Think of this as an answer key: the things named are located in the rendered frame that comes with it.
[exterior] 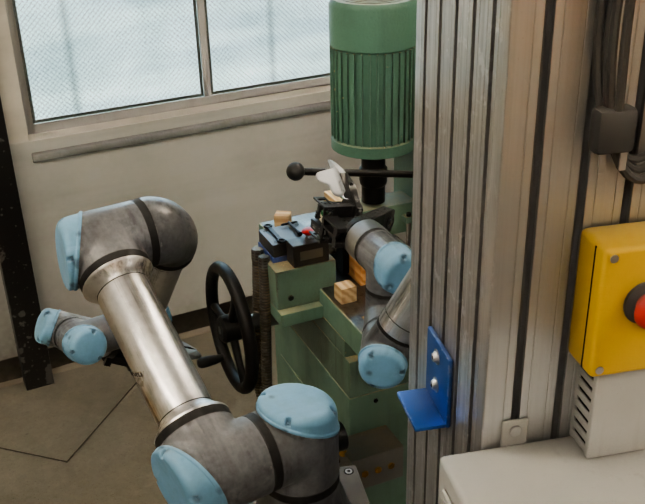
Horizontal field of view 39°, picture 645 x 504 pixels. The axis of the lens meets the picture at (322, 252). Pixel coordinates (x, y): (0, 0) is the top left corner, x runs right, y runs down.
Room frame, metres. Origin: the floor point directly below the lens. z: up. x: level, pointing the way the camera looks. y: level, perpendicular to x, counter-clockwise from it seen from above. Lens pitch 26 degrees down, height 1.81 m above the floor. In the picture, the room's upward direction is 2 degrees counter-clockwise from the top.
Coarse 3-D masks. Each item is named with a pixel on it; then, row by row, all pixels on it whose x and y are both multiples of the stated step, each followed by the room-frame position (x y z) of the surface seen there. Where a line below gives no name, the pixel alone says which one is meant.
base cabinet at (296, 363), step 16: (288, 336) 1.84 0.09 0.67; (288, 352) 1.85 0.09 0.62; (304, 352) 1.75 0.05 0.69; (288, 368) 1.85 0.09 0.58; (304, 368) 1.76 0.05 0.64; (320, 368) 1.67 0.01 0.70; (304, 384) 1.76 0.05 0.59; (320, 384) 1.67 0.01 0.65; (336, 384) 1.59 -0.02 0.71; (400, 384) 1.58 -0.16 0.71; (336, 400) 1.59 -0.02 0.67; (352, 400) 1.53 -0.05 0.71; (368, 400) 1.55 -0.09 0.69; (384, 400) 1.56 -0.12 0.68; (352, 416) 1.53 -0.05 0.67; (368, 416) 1.55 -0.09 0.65; (384, 416) 1.56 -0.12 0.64; (400, 416) 1.58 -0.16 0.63; (352, 432) 1.53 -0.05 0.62; (400, 432) 1.58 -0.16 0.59; (400, 480) 1.58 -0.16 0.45; (368, 496) 1.55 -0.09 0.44; (384, 496) 1.56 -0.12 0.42; (400, 496) 1.58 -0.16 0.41
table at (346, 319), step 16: (272, 224) 1.99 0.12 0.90; (304, 224) 1.98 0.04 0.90; (336, 272) 1.73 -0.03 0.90; (272, 304) 1.66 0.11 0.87; (304, 304) 1.65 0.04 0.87; (320, 304) 1.65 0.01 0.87; (336, 304) 1.59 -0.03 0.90; (352, 304) 1.59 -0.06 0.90; (288, 320) 1.61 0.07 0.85; (304, 320) 1.63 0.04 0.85; (336, 320) 1.58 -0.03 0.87; (352, 320) 1.53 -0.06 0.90; (352, 336) 1.51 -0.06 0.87
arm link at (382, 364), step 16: (400, 288) 1.20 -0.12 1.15; (400, 304) 1.19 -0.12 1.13; (384, 320) 1.20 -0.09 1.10; (400, 320) 1.18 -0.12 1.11; (368, 336) 1.21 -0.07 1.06; (384, 336) 1.18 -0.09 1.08; (400, 336) 1.17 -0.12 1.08; (368, 352) 1.17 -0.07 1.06; (384, 352) 1.16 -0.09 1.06; (400, 352) 1.17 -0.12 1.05; (368, 368) 1.16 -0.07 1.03; (384, 368) 1.16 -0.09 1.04; (400, 368) 1.16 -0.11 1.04; (384, 384) 1.16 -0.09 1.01
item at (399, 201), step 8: (392, 192) 1.85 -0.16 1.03; (400, 192) 1.85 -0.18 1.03; (360, 200) 1.81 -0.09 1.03; (392, 200) 1.80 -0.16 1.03; (400, 200) 1.80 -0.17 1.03; (408, 200) 1.80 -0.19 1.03; (368, 208) 1.77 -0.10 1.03; (376, 208) 1.77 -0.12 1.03; (392, 208) 1.78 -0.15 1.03; (400, 208) 1.78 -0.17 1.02; (408, 208) 1.79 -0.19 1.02; (400, 216) 1.79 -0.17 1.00; (400, 224) 1.79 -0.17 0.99; (392, 232) 1.78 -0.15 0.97; (400, 232) 1.79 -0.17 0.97
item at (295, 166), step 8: (288, 168) 1.57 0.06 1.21; (296, 168) 1.57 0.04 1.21; (304, 168) 1.58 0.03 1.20; (312, 168) 1.59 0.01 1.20; (320, 168) 1.60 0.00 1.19; (288, 176) 1.57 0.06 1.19; (296, 176) 1.56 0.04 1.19; (352, 176) 1.62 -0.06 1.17; (360, 176) 1.63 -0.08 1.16; (368, 176) 1.63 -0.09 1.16; (376, 176) 1.64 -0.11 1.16; (384, 176) 1.65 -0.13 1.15; (392, 176) 1.65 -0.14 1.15; (400, 176) 1.66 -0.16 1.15; (408, 176) 1.67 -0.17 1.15
